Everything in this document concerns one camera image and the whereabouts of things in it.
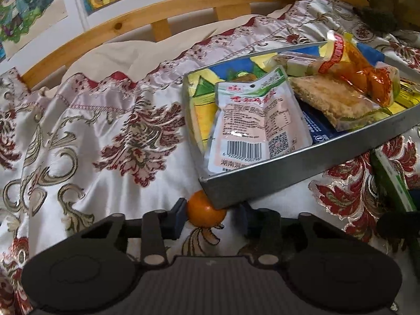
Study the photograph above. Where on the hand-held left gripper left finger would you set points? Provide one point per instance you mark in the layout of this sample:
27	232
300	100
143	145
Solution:
179	218

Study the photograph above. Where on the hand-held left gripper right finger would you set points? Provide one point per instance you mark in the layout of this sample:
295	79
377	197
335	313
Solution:
246	223

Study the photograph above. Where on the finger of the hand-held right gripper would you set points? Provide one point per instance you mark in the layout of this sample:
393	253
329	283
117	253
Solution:
398	224

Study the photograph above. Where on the orange tangerine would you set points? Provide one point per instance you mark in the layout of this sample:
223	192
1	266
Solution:
205	211

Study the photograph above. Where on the green sausage stick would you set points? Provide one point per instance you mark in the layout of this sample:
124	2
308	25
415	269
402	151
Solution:
390	177

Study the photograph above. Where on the grey tray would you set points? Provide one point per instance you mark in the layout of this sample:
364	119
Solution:
279	183

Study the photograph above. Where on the white pink snack packet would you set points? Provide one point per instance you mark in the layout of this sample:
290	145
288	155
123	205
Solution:
249	121

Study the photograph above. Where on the clear rice cracker packet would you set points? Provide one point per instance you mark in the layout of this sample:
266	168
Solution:
331	98

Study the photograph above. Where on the orange snack packet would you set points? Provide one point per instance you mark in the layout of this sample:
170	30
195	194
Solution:
361	69

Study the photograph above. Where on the brown cake bar packet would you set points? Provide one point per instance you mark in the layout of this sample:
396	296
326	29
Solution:
295	62

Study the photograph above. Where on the colourful printed tray liner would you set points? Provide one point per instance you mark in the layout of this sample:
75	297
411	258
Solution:
200	115

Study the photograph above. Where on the dark blue packet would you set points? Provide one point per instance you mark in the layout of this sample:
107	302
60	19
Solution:
318	124

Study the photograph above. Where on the floral satin bedspread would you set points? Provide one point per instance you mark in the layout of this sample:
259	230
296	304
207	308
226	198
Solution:
98	121

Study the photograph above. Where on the cream pillow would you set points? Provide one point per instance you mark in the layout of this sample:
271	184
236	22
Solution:
124	55

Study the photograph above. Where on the wooden bed headboard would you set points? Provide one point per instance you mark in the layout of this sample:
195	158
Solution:
131	19

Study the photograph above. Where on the dark olive cloth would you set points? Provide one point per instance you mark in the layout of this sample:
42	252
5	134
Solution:
377	16

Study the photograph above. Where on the wall drawing with child figure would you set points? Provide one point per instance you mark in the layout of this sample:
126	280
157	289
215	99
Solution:
26	13

